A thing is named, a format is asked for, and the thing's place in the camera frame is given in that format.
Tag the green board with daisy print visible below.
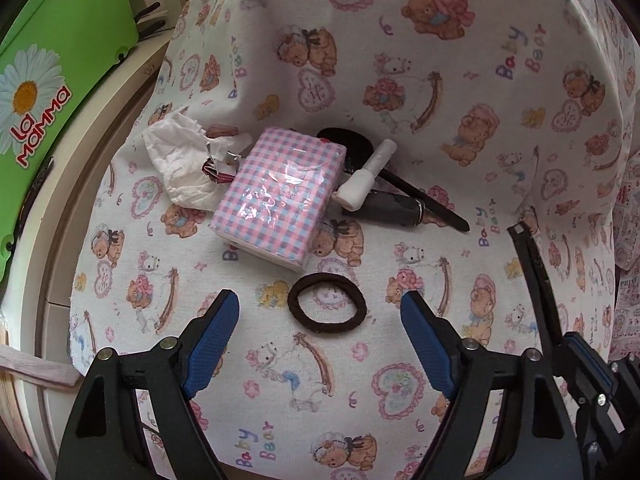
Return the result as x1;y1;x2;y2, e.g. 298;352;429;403
0;0;142;281

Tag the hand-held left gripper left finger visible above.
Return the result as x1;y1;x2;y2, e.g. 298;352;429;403
59;289;241;480

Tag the cream furniture frame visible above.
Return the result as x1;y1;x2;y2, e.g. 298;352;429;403
0;10;191;480

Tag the black cosmetic tube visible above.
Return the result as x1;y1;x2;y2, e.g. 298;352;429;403
345;187;426;228

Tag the pink strip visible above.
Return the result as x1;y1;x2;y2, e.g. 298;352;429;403
0;344;83;389

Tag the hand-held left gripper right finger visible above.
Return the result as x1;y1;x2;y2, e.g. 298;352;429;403
400;290;583;480

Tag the crumpled white tissue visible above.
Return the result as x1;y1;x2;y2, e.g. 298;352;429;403
142;112;223;208

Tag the black hair tie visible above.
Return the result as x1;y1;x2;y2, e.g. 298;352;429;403
287;274;368;335

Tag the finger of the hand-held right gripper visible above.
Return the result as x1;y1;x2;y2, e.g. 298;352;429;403
562;331;617;411
506;221;566;361

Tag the pink checked tissue pack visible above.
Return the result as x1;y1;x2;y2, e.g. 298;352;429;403
209;126;348;275

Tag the black plastic spoon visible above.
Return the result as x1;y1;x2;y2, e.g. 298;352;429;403
316;127;471;234

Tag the pink patterned cloth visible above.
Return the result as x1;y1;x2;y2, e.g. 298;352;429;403
607;150;640;361

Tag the white lip balm tube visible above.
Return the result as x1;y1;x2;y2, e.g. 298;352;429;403
332;139;398;213

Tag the teddy bear printed blanket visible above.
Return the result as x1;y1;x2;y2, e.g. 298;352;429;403
70;0;640;480

